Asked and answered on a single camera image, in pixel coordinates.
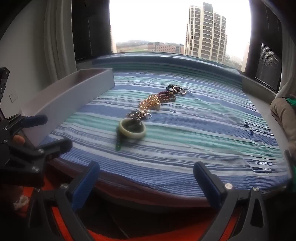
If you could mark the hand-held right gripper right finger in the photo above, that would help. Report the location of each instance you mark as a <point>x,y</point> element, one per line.
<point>208,183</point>

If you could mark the green jade pendant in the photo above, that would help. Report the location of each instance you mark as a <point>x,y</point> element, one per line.
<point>118,146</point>

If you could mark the white curtain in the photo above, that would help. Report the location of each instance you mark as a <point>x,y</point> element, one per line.
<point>57,34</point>
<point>288,69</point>

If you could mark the green bag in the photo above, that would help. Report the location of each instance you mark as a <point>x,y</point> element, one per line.
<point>291,102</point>

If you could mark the white wall socket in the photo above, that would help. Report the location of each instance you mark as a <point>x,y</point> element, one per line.
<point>13,97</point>

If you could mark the pale jade bangle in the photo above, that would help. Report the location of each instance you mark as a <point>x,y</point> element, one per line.
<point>133,136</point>

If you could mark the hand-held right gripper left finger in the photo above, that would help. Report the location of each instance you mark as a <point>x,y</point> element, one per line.
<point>86,184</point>

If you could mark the white cardboard box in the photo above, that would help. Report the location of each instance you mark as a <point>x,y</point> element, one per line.
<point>69,97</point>

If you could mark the blue green striped blanket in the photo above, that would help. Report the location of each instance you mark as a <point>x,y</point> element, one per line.
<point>185,139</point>

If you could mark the person's left hand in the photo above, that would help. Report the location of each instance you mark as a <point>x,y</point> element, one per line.
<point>18,139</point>

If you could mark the tall beige tower building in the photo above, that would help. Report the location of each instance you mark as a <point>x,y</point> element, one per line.
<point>205,32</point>

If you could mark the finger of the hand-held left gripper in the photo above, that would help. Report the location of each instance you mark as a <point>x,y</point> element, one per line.
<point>60,146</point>
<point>34,121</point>

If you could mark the black wristwatch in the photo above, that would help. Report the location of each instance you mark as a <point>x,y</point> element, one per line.
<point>137,122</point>

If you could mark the thin metal bangle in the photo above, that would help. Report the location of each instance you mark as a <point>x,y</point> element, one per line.
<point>182,93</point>

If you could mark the dark window frame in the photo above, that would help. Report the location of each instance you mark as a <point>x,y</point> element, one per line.
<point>266,46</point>
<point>92,27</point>

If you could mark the orange rug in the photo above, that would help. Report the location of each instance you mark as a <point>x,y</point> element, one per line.
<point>57,216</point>

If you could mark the beige pillow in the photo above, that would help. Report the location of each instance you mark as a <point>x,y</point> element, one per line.
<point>284,120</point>

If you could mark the low brown building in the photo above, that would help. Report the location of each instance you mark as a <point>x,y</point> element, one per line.
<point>165,48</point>

